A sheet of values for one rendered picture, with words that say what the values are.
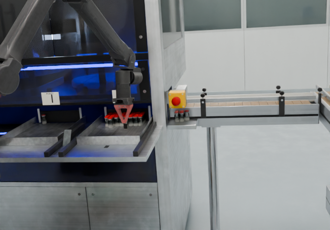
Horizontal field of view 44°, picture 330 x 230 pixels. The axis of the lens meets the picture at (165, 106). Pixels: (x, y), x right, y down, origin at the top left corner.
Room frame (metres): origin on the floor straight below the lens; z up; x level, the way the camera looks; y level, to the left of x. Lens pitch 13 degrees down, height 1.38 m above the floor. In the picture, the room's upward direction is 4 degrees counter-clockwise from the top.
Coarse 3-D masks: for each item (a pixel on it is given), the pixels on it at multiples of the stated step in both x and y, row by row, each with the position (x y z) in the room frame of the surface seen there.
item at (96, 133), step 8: (96, 120) 1.82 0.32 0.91; (152, 120) 1.80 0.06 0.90; (88, 128) 1.71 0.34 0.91; (96, 128) 1.79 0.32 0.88; (104, 128) 1.78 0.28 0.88; (112, 128) 1.77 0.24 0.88; (120, 128) 1.77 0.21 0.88; (136, 128) 1.75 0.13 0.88; (144, 128) 1.63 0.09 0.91; (80, 136) 1.57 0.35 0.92; (88, 136) 1.56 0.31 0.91; (96, 136) 1.56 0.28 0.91; (104, 136) 1.55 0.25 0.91; (112, 136) 1.55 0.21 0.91; (120, 136) 1.54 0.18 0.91; (128, 136) 1.54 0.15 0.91; (136, 136) 1.53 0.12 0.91; (80, 144) 1.57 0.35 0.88; (88, 144) 1.56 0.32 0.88; (96, 144) 1.56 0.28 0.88
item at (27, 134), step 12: (84, 120) 1.90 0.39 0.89; (12, 132) 1.73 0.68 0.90; (24, 132) 1.80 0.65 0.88; (36, 132) 1.79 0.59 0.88; (48, 132) 1.78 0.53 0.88; (60, 132) 1.76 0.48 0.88; (0, 144) 1.63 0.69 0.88; (12, 144) 1.62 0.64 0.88; (24, 144) 1.61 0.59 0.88; (36, 144) 1.60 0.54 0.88; (48, 144) 1.59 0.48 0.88
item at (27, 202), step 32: (0, 192) 1.91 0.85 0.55; (32, 192) 1.89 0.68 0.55; (64, 192) 1.86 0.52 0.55; (96, 192) 1.83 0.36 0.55; (128, 192) 1.81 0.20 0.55; (0, 224) 1.92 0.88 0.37; (32, 224) 1.89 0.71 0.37; (64, 224) 1.86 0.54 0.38; (96, 224) 1.84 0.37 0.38; (128, 224) 1.81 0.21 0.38
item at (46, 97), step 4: (44, 92) 1.86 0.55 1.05; (48, 92) 1.86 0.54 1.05; (52, 92) 1.86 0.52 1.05; (56, 92) 1.85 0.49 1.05; (44, 96) 1.87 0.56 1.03; (48, 96) 1.86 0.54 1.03; (56, 96) 1.86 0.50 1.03; (44, 100) 1.87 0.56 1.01; (48, 100) 1.86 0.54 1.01; (56, 100) 1.86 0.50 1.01; (44, 104) 1.87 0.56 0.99; (48, 104) 1.86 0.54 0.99; (52, 104) 1.86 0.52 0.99; (56, 104) 1.86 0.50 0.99
